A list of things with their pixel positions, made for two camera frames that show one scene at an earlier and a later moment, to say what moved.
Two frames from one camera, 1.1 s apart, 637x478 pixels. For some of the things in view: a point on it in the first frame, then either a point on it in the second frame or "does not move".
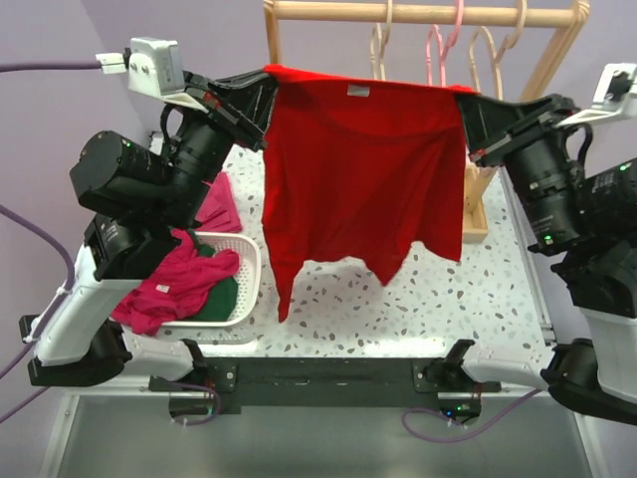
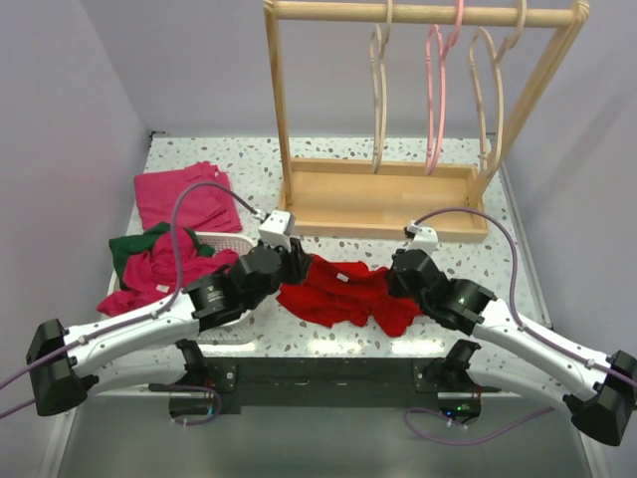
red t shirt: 361,168 -> 334,292
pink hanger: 443,50 does not move
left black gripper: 239,104 -> 298,261
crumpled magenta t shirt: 147,304 does not move
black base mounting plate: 327,382 does not move
